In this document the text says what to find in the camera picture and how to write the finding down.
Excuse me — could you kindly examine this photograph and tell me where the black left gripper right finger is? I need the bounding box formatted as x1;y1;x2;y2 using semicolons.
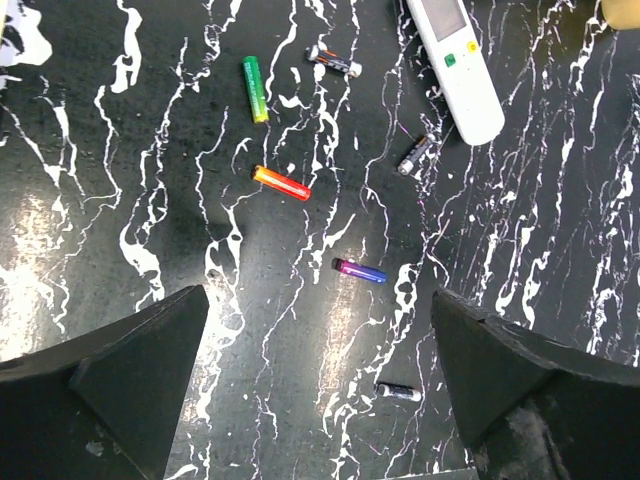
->
431;290;639;479

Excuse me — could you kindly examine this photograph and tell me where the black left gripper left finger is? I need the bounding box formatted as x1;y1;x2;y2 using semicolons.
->
1;285;209;479

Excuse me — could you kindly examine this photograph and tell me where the white remote control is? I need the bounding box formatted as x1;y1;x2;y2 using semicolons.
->
407;0;505;146

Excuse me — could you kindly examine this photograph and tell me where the dark AAA battery near edge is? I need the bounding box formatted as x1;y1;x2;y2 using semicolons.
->
376;382;422;402

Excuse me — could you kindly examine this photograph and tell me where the purple blue AAA battery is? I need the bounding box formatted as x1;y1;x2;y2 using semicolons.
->
335;259;387;284

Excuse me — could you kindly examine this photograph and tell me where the grey black AAA battery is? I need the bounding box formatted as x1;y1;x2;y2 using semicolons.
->
397;134;436;176

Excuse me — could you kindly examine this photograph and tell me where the orange red AAA battery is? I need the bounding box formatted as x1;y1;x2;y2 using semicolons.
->
252;165;311;201

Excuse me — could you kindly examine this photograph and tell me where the green AAA battery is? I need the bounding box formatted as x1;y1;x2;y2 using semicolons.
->
242;56;269;123

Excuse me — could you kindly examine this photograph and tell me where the cream ceramic bowl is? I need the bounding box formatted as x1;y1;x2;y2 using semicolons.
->
601;0;640;30

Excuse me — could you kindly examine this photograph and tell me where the black orange AAA battery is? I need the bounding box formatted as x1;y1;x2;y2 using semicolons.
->
306;45;363;78

